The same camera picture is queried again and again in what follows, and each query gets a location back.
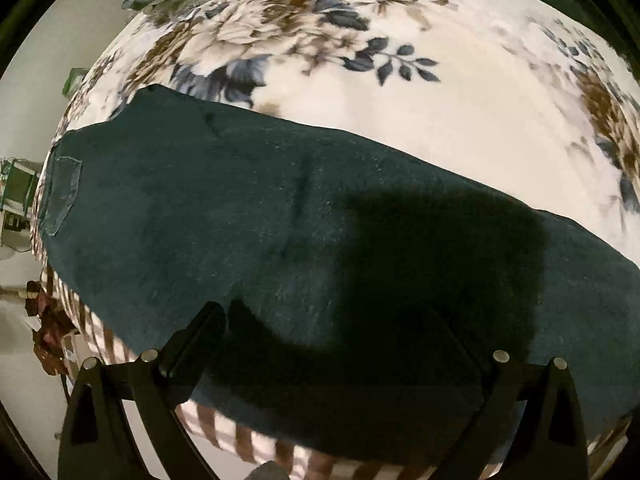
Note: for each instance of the dark teal pants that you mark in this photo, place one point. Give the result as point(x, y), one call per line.
point(200, 200)

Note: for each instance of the striped bed sheet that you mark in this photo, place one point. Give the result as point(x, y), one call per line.
point(220, 430)

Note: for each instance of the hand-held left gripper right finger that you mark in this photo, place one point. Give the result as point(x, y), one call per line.
point(467, 360)

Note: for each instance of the green shelf rack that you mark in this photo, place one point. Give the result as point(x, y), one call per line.
point(17, 185)

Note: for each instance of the floral print blanket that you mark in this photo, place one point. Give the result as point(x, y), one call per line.
point(450, 110)

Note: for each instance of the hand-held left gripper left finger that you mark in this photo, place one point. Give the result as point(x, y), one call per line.
point(202, 322)

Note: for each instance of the dark red cloth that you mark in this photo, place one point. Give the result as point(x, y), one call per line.
point(50, 330)

